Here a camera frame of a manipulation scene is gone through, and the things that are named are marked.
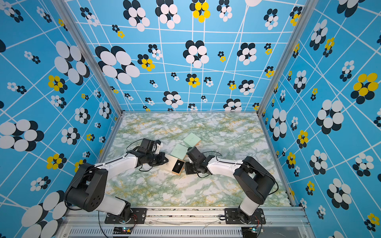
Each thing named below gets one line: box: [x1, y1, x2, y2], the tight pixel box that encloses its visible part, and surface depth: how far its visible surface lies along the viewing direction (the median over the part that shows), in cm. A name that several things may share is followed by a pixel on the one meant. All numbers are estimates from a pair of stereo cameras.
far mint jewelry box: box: [183, 132, 202, 148], surface depth 101 cm
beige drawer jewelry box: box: [160, 154, 186, 176], surface depth 90 cm
